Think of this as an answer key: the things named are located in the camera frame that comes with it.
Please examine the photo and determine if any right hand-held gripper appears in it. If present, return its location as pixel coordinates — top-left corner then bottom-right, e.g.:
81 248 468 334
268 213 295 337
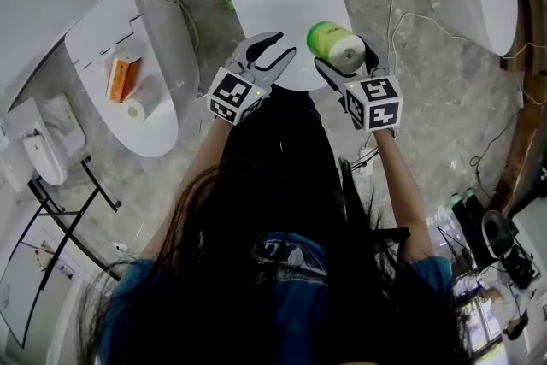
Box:
314 36 403 134

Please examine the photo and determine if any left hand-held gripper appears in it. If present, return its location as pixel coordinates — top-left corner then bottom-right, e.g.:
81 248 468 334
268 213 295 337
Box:
208 32 297 127

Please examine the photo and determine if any green toilet paper roll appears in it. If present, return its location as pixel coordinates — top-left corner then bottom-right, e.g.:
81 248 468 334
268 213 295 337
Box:
306 21 366 76

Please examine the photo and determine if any plain white toilet paper roll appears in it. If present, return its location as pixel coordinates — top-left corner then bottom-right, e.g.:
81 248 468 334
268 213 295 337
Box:
125 74 162 125

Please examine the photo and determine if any person's right forearm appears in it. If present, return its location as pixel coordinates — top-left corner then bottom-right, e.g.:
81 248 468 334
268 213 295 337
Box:
373 130 431 266

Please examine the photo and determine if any person's left forearm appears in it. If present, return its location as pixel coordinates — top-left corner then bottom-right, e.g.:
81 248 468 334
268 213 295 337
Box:
149 117 234 262

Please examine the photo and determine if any white toilet with tank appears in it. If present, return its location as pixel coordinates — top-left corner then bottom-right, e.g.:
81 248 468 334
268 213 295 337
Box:
182 0 356 93

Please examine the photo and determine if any white toilet with flat lid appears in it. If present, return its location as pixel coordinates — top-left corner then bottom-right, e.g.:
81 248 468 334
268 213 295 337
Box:
63 0 202 159

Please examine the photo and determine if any small white toilet grey base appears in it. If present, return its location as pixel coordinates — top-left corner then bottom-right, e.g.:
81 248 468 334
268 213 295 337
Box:
0 93 86 187

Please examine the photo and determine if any white power strip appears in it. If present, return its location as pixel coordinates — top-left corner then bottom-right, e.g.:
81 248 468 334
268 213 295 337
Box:
357 145 378 176

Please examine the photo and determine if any orange and white box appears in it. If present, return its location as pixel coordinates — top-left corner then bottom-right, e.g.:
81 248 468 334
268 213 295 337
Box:
105 57 143 104

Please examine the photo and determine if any black phone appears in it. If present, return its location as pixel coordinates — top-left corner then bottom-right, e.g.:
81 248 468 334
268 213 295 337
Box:
375 227 411 244

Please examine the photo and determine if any brown wooden ledge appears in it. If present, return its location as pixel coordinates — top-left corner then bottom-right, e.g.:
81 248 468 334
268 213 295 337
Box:
497 0 547 219

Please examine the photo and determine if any black metal stand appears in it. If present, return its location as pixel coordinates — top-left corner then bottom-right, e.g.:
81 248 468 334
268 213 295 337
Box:
0 156 123 350

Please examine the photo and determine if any white round device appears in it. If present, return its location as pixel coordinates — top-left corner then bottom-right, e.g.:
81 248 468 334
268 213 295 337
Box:
481 209 519 260

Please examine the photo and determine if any person's blue t-shirt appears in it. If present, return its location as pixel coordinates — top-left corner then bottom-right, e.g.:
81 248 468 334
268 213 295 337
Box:
97 230 458 365

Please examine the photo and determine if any white rounded fixture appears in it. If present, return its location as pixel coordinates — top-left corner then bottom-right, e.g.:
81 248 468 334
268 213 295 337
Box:
0 134 35 196

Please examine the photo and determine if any white power cable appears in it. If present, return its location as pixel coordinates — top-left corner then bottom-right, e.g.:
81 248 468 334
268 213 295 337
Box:
378 0 414 150

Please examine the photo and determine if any thin beige cable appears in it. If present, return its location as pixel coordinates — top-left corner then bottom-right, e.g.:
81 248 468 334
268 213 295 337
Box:
391 10 547 106

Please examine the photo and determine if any black cable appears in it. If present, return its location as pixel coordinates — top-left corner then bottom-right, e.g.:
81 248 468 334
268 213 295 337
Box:
468 106 521 185

